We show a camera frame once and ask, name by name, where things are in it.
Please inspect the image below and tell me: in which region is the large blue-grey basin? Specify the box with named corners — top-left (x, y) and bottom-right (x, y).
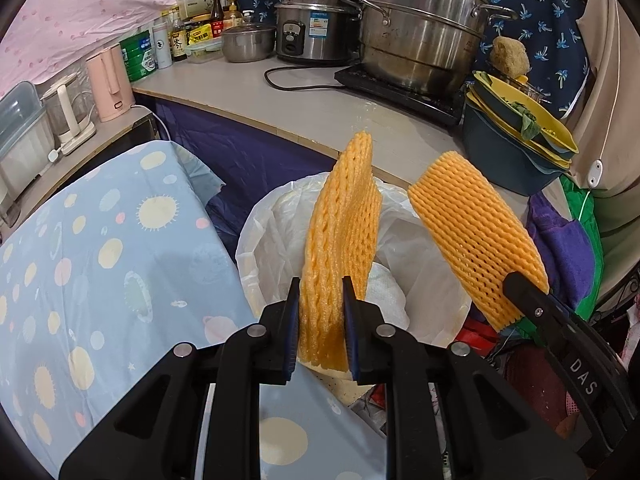
top-left (461, 105), bottom-right (563, 197)

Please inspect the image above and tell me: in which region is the small steel lidded pot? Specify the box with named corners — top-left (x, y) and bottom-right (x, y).
top-left (221, 14), bottom-right (277, 63)

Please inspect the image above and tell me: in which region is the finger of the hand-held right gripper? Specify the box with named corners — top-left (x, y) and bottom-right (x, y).
top-left (502, 271), bottom-right (571, 346)

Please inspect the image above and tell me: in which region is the white plastic bin liner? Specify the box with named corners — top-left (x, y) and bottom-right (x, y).
top-left (235, 172), bottom-right (473, 356)

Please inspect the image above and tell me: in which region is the pink electric kettle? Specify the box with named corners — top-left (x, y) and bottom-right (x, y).
top-left (85, 42), bottom-right (135, 122)

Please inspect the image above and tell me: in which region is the green vegetable leaf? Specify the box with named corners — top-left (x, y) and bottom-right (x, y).
top-left (520, 104), bottom-right (540, 142)

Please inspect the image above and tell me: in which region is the yellow strainer basin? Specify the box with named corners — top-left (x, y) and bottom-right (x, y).
top-left (472, 71), bottom-right (580, 156)
top-left (467, 85), bottom-right (573, 171)

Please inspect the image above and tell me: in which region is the white thermos bottle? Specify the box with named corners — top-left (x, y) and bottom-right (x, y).
top-left (151, 22), bottom-right (174, 70)

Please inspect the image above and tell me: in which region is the steel rice cooker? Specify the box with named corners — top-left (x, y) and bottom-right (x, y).
top-left (275, 0), bottom-right (362, 66)

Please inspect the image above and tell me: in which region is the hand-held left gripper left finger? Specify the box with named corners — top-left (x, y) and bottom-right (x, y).
top-left (59, 276), bottom-right (302, 480)

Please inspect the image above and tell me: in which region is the dark red object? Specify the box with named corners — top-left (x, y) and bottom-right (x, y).
top-left (502, 355), bottom-right (566, 411)

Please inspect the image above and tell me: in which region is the navy floral cloth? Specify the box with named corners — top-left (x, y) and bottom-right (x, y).
top-left (230, 0), bottom-right (591, 126)

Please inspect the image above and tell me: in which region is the purple towel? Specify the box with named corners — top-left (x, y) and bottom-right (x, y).
top-left (525, 192), bottom-right (596, 321)

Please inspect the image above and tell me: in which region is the black power cable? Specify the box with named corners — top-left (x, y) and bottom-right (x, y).
top-left (264, 64), bottom-right (351, 92)

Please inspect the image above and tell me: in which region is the green plastic bag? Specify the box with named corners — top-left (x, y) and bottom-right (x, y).
top-left (560, 175), bottom-right (608, 321)

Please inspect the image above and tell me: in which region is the blue dotted tablecloth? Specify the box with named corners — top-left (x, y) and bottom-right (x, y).
top-left (0, 140), bottom-right (388, 480)

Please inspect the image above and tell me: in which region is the green tin can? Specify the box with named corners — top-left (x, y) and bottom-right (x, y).
top-left (119, 29), bottom-right (158, 83)

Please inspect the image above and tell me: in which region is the clear plastic food container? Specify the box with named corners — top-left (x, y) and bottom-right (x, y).
top-left (187, 40), bottom-right (224, 64)

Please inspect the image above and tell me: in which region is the black induction cooktop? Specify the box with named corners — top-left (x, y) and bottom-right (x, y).
top-left (334, 64), bottom-right (468, 127)

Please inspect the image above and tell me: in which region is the white glass electric kettle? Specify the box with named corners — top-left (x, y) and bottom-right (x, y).
top-left (41, 72), bottom-right (97, 146)

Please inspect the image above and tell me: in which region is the pink dotted cloth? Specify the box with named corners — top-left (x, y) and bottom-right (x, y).
top-left (0, 0), bottom-right (233, 98)

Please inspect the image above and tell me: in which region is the tan loofah sponge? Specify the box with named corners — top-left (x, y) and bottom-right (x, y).
top-left (489, 36), bottom-right (531, 78)

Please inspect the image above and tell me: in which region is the white carton box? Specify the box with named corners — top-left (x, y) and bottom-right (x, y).
top-left (175, 0), bottom-right (222, 20)

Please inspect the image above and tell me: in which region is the yellow foam fruit net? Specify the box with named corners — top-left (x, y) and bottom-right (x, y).
top-left (298, 131), bottom-right (383, 372)
top-left (407, 150), bottom-right (551, 332)

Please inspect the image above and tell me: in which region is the white power cable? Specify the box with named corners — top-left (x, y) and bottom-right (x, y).
top-left (132, 105), bottom-right (173, 143)

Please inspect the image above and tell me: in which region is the red shopping bag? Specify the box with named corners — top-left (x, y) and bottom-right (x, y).
top-left (457, 310), bottom-right (506, 356)

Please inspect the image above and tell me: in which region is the large steel steamer pot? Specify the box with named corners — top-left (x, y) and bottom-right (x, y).
top-left (340, 0), bottom-right (518, 98)

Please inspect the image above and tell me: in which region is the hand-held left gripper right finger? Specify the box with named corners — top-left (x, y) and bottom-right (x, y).
top-left (341, 276), bottom-right (586, 480)

